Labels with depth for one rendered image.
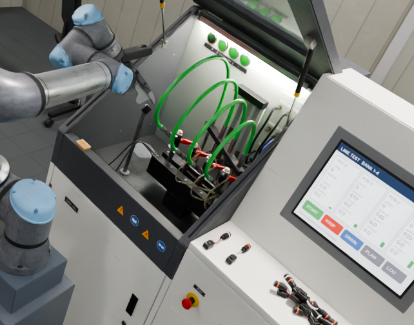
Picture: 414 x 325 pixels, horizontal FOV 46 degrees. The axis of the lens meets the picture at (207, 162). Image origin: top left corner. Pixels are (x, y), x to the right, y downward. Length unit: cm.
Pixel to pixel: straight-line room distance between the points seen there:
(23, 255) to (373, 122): 106
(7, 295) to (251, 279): 70
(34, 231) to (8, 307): 24
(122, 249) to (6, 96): 95
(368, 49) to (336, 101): 206
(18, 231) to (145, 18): 335
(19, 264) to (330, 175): 94
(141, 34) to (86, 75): 335
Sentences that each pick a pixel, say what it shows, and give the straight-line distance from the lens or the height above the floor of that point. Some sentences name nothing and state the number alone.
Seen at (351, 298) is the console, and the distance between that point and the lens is 160.
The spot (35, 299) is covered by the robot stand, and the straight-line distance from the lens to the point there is 151.
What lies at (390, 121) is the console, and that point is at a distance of 151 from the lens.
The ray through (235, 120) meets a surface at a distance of 195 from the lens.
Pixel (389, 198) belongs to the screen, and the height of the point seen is 135.
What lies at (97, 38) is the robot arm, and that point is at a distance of 139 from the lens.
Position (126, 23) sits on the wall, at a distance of 462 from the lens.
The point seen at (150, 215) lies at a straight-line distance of 163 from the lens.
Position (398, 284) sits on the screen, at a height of 117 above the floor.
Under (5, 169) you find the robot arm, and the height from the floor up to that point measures 115.
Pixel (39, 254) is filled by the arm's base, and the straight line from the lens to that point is 140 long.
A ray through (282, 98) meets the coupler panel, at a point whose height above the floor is 133.
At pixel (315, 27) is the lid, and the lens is 132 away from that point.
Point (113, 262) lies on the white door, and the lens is 187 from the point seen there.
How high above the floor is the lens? 198
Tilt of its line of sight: 31 degrees down
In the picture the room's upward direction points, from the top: 24 degrees clockwise
